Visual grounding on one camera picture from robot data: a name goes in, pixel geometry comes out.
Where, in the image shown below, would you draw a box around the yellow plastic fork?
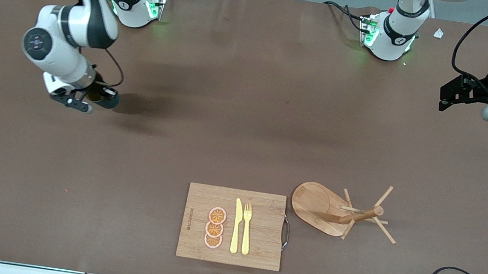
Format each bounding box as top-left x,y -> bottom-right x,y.
238,203 -> 256,256

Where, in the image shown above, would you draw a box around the black left base cable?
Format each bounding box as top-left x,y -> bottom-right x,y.
320,0 -> 370,33

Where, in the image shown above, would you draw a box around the wooden mug rack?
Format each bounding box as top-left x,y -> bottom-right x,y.
287,172 -> 404,247

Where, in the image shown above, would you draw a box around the brown table cover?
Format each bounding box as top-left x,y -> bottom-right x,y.
0,0 -> 488,274

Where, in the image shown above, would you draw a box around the dark green cup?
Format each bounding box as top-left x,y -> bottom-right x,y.
85,87 -> 121,111

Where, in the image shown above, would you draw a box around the toy orange slice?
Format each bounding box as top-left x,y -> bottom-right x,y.
203,232 -> 224,250
207,206 -> 228,226
204,220 -> 225,239

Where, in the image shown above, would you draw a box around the yellow plastic knife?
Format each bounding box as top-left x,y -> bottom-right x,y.
229,198 -> 246,255

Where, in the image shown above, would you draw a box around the bamboo cutting board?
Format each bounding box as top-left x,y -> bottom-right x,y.
175,181 -> 295,273

